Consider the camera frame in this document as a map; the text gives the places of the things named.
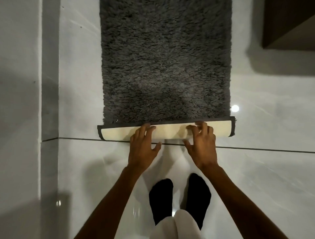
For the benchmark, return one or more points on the person's left hand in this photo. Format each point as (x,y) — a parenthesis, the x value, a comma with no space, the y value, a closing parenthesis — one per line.
(141,149)

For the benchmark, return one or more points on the person's right hand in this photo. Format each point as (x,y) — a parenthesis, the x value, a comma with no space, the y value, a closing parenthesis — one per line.
(203,150)

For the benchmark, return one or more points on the person's left thumb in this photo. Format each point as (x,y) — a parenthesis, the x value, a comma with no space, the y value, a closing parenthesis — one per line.
(156,148)

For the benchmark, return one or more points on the person's right thumb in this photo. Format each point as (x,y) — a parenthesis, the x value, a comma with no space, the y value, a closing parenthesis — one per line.
(188,145)

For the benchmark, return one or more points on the person's right middle finger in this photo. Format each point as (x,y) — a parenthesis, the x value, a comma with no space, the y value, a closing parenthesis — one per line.
(201,126)

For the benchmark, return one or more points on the person's left middle finger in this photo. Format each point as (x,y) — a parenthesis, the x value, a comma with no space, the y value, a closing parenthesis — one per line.
(145,127)

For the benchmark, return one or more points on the grey shaggy bath mat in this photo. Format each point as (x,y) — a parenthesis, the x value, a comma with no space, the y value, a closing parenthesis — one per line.
(166,64)

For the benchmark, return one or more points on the person's left forearm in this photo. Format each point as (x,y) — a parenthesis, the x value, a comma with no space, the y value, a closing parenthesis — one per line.
(108,204)

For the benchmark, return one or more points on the person's right forearm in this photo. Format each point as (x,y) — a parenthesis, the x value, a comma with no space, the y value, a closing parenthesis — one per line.
(242,204)

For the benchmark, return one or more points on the black sock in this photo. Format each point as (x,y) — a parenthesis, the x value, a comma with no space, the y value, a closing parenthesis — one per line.
(198,197)
(161,200)

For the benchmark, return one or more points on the white trousers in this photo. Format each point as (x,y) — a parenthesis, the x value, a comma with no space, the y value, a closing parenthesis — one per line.
(176,225)

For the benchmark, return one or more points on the dark brown wooden cabinet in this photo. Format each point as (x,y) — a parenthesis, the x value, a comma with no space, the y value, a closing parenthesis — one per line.
(289,23)

